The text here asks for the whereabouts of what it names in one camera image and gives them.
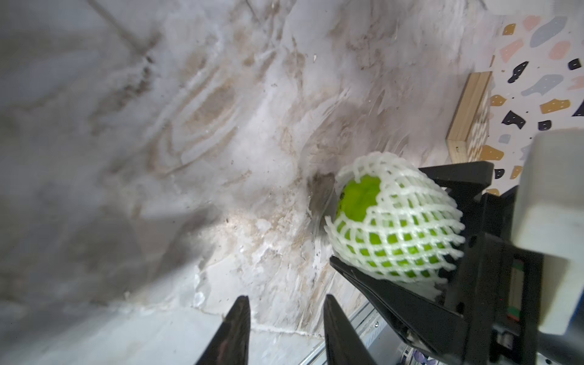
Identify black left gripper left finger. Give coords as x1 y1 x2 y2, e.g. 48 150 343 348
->
196 296 251 365

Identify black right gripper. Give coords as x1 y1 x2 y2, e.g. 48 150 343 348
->
329 161 583 364

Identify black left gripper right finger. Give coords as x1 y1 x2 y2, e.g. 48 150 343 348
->
323 294 376 365

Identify green custard apple dark spots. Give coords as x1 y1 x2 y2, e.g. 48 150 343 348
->
335 174 453 279

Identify wooden chessboard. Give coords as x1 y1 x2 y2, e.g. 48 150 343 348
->
446 71 492 164

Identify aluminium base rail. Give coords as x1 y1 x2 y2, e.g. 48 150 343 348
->
301 294 406 364

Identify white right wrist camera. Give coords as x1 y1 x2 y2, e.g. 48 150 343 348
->
511 129 583 335

